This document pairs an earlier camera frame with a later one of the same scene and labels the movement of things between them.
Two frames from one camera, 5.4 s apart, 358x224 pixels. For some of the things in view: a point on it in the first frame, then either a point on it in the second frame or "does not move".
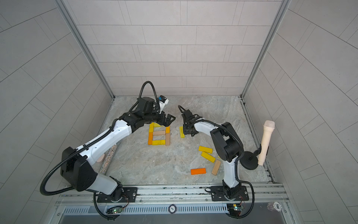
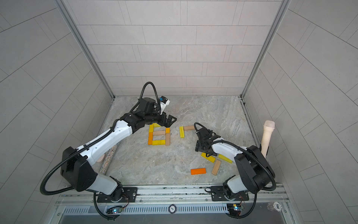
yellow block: [158, 142] does not move
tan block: [168, 139] does not move
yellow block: [151, 127] does not move
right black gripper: [185, 125] to [199, 144]
